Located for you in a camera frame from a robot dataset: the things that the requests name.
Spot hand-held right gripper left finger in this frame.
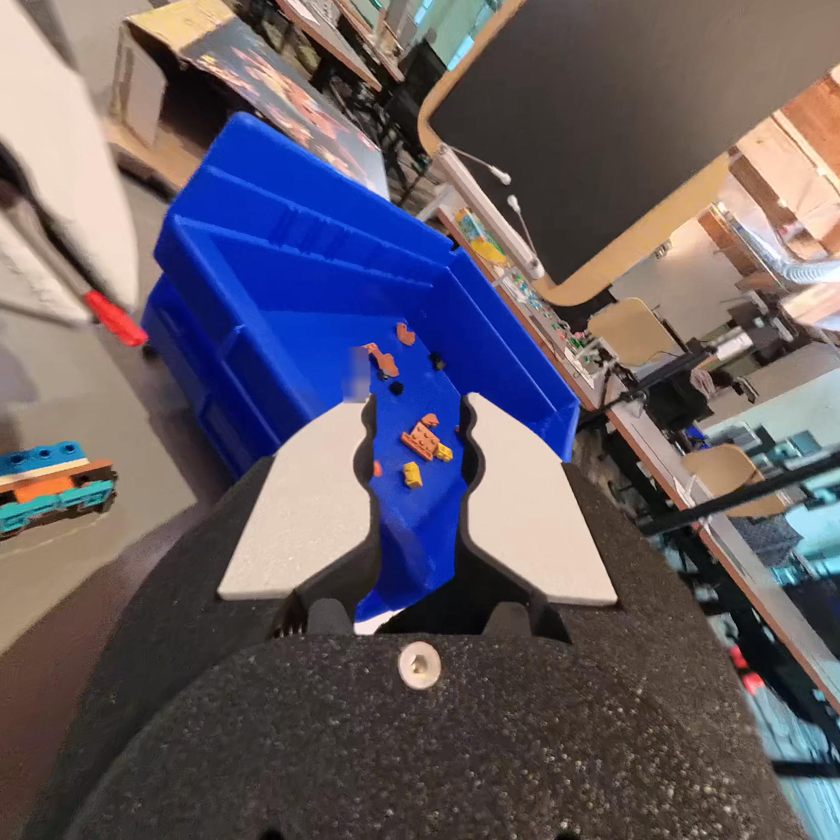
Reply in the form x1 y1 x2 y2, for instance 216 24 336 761
217 398 384 620

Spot toy bricks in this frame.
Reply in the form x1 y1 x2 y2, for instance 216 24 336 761
361 322 460 493

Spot blue plastic bin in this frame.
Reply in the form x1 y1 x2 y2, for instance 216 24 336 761
151 112 581 620
140 273 283 480

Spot beige chair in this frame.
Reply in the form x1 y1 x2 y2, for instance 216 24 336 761
683 444 775 519
584 296 670 382

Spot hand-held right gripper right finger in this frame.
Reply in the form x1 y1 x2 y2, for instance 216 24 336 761
457 392 619 611

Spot blue orange toy brick assembly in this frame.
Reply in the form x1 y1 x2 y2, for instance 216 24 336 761
0 440 119 542

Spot red toy piece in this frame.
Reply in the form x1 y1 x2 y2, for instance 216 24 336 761
84 289 149 349

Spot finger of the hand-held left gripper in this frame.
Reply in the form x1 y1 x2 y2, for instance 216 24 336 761
0 0 141 316

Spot black panel with wooden edge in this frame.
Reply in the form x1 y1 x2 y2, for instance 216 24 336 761
418 0 840 309

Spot printed paper sheet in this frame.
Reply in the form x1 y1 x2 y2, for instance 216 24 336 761
0 204 95 329

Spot printed cardboard sheet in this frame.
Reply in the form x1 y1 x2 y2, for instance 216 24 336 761
103 0 395 198

